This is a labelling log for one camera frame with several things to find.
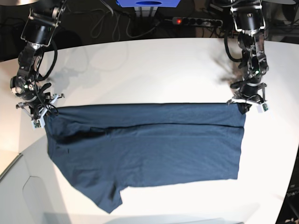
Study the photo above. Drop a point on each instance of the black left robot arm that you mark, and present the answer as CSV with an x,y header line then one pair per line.
x,y
250,24

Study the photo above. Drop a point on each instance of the blue box on stand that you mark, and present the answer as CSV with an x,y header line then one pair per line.
x,y
147,3

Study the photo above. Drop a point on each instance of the black power strip red switch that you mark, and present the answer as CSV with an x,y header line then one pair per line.
x,y
199,22

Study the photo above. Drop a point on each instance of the dark blue T-shirt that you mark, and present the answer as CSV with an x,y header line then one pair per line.
x,y
103,149

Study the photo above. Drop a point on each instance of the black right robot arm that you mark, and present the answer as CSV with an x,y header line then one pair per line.
x,y
43,20

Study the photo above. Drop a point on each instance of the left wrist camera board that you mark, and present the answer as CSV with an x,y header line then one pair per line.
x,y
263,107

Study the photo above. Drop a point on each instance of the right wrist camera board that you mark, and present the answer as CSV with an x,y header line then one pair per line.
x,y
38,123

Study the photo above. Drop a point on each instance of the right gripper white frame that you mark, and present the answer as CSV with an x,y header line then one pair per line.
x,y
38,107

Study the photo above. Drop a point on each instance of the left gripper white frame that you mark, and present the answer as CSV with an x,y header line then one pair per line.
x,y
248,94

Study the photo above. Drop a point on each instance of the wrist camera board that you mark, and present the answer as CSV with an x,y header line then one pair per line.
x,y
38,123
263,107

